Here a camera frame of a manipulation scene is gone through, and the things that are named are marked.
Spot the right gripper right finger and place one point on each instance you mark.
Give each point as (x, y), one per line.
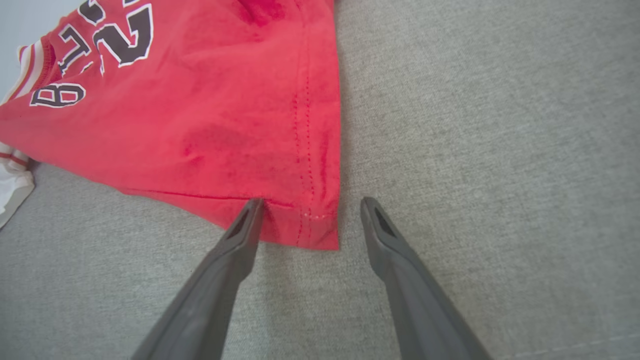
(420, 300)

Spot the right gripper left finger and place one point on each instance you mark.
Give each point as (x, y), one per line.
(210, 300)

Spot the red basketball jersey black print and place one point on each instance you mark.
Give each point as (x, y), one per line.
(200, 110)

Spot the grey fabric sofa seat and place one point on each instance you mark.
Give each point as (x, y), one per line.
(500, 150)

